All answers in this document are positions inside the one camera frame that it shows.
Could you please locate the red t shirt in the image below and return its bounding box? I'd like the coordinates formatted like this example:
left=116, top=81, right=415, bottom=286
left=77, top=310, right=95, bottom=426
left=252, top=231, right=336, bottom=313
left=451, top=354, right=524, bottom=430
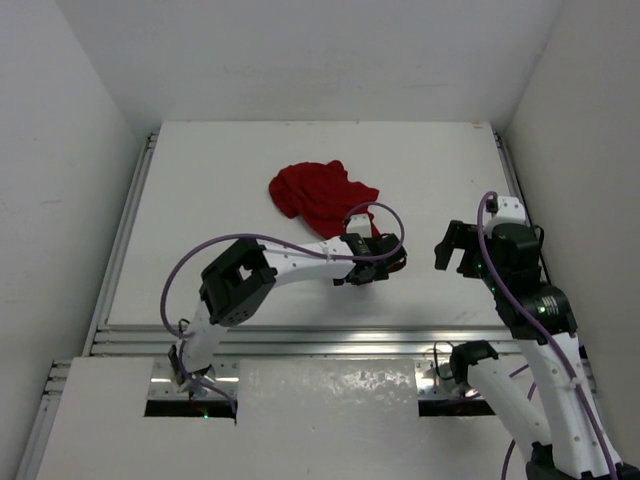
left=268, top=160, right=379, bottom=239

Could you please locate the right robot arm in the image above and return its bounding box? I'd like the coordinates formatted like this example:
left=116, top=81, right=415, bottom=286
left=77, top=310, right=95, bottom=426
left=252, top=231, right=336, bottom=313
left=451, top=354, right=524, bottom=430
left=435, top=220, right=639, bottom=479

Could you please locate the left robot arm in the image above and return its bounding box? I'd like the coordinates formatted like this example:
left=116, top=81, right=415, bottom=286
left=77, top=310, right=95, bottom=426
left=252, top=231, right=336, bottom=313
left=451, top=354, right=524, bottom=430
left=159, top=233, right=407, bottom=399

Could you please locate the white foam cover panel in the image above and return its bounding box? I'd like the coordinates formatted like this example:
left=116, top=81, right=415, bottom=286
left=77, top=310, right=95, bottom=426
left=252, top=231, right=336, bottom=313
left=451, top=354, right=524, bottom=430
left=38, top=357, right=513, bottom=479

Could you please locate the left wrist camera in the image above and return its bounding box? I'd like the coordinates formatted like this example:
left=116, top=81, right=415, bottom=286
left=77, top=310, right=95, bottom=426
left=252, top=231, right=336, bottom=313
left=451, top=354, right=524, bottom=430
left=344, top=213, right=373, bottom=237

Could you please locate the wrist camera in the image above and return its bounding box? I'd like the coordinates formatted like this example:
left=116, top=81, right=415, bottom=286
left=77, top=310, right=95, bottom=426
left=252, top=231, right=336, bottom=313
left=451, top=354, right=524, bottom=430
left=485, top=196, right=527, bottom=230
left=344, top=213, right=373, bottom=237

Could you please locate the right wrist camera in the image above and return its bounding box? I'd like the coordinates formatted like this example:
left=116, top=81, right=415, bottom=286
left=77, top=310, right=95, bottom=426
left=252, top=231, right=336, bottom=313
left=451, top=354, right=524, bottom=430
left=485, top=196, right=527, bottom=230

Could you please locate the aluminium frame rail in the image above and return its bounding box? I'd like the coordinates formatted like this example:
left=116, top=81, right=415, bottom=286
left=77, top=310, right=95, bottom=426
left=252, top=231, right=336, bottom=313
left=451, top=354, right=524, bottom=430
left=82, top=131, right=519, bottom=358

